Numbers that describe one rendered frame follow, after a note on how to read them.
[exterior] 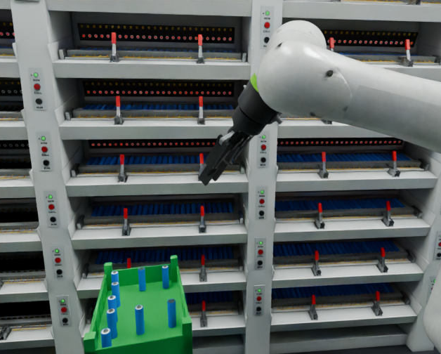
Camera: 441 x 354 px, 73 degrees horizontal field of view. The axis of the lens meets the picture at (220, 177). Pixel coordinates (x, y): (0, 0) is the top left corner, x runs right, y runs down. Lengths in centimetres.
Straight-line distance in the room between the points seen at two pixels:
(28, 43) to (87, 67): 17
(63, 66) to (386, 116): 89
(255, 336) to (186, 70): 100
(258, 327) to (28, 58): 120
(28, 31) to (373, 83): 95
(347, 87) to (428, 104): 11
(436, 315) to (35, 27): 127
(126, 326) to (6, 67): 82
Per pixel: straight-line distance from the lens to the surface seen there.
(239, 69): 101
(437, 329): 86
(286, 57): 45
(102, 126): 103
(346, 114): 48
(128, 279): 94
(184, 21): 123
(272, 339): 143
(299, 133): 106
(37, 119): 110
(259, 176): 104
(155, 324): 79
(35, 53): 110
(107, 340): 70
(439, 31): 143
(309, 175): 112
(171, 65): 100
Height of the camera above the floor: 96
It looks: 12 degrees down
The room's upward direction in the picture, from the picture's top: straight up
